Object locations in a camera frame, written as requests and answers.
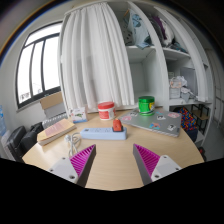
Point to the black-framed window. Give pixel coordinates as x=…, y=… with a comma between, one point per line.
x=36, y=66

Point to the colourful patterned bag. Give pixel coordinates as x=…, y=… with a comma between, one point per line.
x=186, y=120

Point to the orange charger block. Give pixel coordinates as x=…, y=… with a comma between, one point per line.
x=117, y=125

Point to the cardboard box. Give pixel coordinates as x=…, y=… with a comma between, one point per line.
x=51, y=101

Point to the small white printed box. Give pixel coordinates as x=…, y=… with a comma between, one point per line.
x=79, y=115

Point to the tan paperback book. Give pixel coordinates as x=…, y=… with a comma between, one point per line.
x=55, y=130

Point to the green metal canister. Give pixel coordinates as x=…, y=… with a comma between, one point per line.
x=146, y=105

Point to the white ribbed radiator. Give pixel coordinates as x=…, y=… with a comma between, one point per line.
x=53, y=120

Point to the silver laptop with stickers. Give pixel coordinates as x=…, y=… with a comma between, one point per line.
x=153, y=122

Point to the white curtain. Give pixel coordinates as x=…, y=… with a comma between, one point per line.
x=93, y=56

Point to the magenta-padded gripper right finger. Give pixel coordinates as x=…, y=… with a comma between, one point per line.
x=163, y=166

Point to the white shelf unit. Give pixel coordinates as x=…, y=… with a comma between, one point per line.
x=146, y=66

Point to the black bag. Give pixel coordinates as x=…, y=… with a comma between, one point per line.
x=23, y=140

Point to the light blue power strip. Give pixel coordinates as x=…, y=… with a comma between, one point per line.
x=100, y=134

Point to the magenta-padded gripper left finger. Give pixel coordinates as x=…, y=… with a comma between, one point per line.
x=63, y=168

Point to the black metal rack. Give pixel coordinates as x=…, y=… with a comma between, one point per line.
x=201, y=115

